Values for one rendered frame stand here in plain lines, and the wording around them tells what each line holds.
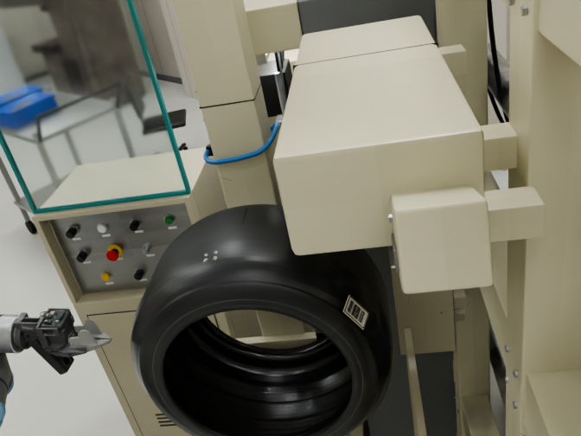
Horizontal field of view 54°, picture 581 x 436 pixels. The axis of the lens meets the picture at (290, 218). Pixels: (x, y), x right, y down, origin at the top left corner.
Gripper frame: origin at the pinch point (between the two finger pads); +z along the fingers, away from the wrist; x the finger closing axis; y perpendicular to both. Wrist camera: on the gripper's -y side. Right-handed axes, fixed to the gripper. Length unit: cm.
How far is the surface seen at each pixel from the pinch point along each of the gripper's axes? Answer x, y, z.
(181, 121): 367, -96, -86
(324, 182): -33, 61, 53
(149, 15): 667, -70, -198
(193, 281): -9.1, 25.6, 26.4
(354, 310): -10, 20, 57
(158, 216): 63, -5, -6
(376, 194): -33, 59, 59
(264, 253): -5, 30, 40
